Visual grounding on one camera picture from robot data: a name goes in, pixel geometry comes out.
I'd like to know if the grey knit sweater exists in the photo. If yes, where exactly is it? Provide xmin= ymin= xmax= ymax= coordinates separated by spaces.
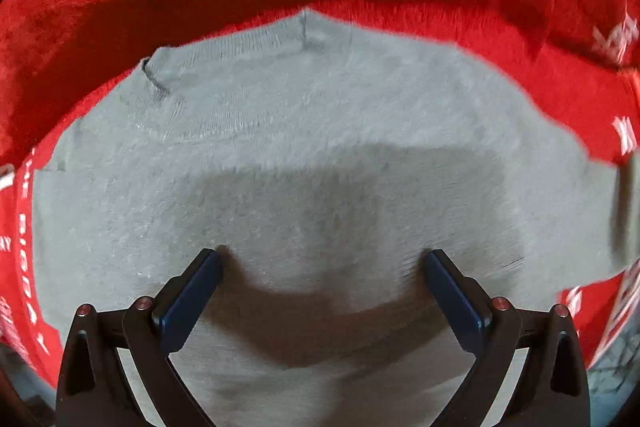
xmin=31 ymin=7 xmax=640 ymax=427

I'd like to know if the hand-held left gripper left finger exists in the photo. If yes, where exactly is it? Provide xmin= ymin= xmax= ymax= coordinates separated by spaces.
xmin=56 ymin=248 xmax=223 ymax=427

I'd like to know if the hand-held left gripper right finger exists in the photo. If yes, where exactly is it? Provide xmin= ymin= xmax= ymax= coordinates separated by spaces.
xmin=422 ymin=249 xmax=591 ymax=427

